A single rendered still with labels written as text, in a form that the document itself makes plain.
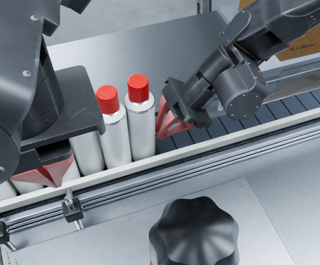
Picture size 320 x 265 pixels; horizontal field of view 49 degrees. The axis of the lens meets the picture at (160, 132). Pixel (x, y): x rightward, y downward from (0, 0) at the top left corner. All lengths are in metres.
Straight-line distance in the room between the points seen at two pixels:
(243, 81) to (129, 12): 2.13
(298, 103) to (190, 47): 0.34
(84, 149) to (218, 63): 0.26
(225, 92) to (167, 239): 0.28
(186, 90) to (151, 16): 2.00
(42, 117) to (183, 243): 0.16
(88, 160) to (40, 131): 0.40
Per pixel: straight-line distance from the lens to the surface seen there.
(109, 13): 2.63
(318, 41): 1.02
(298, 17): 0.54
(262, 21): 0.55
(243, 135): 0.72
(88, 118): 0.25
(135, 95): 0.55
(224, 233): 0.32
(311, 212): 0.76
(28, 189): 0.68
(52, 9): 0.17
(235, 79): 0.54
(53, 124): 0.25
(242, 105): 0.54
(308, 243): 0.73
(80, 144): 0.60
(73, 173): 0.65
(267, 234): 0.66
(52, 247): 0.65
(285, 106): 0.84
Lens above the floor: 1.47
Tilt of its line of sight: 53 degrees down
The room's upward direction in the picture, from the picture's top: straight up
